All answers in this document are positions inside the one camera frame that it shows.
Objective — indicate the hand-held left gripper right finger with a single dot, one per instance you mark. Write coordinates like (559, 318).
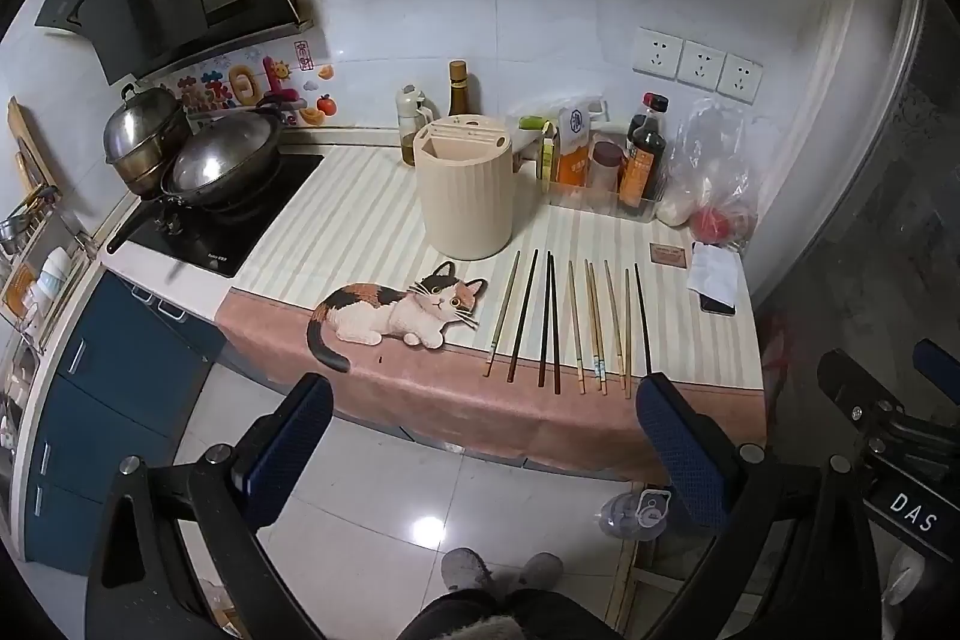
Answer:
(679, 452)

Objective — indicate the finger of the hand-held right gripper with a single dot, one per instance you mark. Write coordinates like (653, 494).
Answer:
(941, 361)
(855, 385)

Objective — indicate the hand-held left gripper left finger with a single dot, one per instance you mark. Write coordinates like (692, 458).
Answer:
(289, 452)

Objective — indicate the beige round utensil holder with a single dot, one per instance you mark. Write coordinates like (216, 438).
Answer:
(465, 190)

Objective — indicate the clear plastic water bottle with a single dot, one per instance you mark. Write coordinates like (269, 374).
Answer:
(634, 514)

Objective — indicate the black smartphone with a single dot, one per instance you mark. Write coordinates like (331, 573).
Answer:
(718, 305)

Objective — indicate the white paper receipt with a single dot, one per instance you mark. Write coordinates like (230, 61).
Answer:
(714, 269)

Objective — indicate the blue kitchen cabinets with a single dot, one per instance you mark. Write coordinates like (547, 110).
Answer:
(105, 385)

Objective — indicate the red tomato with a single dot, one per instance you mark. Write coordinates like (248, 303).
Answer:
(712, 225)

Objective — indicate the black glass cooktop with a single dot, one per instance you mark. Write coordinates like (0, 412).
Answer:
(247, 235)

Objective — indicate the grey-green chopstick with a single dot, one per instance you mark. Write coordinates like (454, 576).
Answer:
(504, 310)

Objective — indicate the white food lump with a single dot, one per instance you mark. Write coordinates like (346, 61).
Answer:
(676, 209)

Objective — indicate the person's legs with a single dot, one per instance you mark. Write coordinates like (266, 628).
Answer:
(480, 617)

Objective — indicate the cat printed striped table mat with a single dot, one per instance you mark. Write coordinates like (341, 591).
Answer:
(390, 212)

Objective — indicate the clear plastic bag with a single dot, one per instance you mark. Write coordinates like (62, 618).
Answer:
(712, 160)

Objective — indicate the clear plastic organizer bin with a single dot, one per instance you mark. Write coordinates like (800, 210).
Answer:
(577, 194)

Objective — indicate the metal dish rack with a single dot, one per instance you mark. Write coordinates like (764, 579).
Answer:
(45, 317)

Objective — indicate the red lidded jar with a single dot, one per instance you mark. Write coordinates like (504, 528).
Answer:
(606, 168)

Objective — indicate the dark soy sauce bottle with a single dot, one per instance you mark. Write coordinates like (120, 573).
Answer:
(645, 160)

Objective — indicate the white bowls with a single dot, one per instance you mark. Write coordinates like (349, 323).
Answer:
(52, 276)

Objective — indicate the steel lidded wok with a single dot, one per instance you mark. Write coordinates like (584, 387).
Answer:
(225, 156)

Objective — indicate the yellow seasoning box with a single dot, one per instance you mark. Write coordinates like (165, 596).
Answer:
(549, 156)

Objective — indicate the orange seasoning packet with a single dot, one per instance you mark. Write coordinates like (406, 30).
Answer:
(576, 138)

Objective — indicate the oil dispenser bottle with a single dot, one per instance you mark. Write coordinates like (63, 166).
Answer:
(411, 123)

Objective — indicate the steel steamer pot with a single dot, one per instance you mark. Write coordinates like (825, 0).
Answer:
(142, 130)

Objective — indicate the dark glass bottle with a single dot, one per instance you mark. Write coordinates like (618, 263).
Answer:
(458, 93)

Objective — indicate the wooden cutting board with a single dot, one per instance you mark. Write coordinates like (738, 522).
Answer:
(21, 145)

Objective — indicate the white wall socket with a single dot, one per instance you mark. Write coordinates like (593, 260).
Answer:
(700, 63)
(739, 78)
(656, 51)

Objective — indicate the colourful wall stickers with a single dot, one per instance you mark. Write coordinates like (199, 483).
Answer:
(240, 85)

